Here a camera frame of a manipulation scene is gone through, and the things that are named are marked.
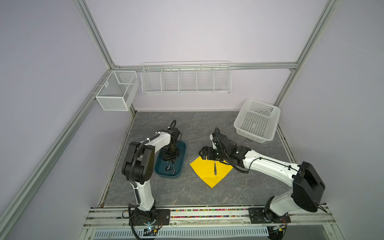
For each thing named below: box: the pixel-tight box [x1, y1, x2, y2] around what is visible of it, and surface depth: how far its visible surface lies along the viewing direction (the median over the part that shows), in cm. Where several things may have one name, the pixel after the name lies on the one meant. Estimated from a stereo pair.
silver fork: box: [214, 160, 217, 176], surface depth 91 cm
